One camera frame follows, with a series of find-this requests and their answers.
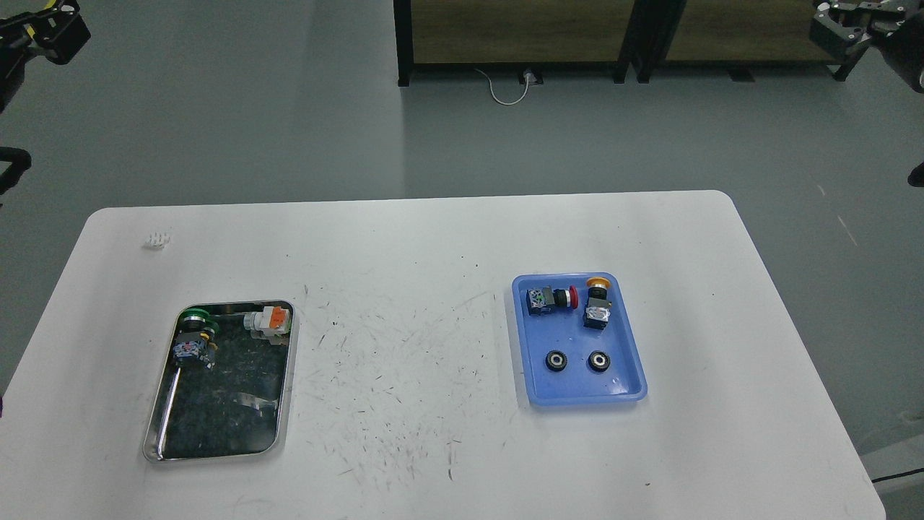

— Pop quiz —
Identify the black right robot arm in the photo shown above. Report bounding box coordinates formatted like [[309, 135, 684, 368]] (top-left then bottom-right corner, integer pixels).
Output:
[[809, 1, 923, 93]]

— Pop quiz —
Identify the orange white switch module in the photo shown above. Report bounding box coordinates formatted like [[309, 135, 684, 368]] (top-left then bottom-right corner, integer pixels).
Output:
[[243, 305, 292, 345]]

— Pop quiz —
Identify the silver metal tray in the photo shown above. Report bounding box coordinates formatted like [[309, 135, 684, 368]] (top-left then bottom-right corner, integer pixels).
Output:
[[141, 300, 298, 463]]

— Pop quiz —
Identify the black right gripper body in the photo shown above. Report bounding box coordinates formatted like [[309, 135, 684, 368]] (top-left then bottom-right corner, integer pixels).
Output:
[[867, 1, 923, 50]]

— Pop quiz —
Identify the white cable on floor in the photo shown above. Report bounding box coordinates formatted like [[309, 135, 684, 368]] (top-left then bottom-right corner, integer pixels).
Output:
[[474, 69, 539, 106]]

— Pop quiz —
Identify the right wooden black-framed cabinet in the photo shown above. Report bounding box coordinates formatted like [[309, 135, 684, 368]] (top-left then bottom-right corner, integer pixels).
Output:
[[632, 1, 864, 83]]

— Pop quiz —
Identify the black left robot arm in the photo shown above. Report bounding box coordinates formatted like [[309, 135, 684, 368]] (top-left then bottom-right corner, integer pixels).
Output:
[[1, 1, 90, 110]]

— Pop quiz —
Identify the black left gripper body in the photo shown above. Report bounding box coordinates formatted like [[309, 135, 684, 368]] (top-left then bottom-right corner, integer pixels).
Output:
[[1, 13, 51, 59]]

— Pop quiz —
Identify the left wooden black-framed cabinet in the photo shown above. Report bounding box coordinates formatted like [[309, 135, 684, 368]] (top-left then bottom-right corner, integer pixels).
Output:
[[393, 1, 647, 87]]

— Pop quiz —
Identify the blue plastic tray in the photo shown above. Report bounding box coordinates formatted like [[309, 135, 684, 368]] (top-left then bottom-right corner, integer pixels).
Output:
[[511, 272, 648, 406]]

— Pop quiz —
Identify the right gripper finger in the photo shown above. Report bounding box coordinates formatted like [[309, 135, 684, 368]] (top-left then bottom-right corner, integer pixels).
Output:
[[809, 1, 869, 82]]

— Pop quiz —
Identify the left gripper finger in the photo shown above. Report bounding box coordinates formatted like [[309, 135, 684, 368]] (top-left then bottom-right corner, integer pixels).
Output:
[[32, 1, 92, 65]]

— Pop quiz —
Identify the small white plastic part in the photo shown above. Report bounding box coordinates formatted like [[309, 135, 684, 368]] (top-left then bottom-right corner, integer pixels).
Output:
[[143, 233, 172, 251]]

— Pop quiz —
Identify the yellow push button switch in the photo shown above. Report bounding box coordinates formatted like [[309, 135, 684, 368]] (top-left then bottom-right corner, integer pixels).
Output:
[[583, 277, 613, 330]]

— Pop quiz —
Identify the wooden black-framed cabinet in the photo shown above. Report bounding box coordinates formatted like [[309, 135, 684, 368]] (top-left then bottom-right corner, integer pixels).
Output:
[[393, 1, 647, 87], [632, 1, 864, 83]]

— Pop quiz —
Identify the red push button switch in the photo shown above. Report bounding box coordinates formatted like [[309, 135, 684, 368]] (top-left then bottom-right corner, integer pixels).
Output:
[[526, 285, 580, 316]]

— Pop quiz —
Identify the green push button switch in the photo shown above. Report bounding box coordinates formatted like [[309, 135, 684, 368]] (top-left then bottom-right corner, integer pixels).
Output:
[[170, 308, 220, 369]]

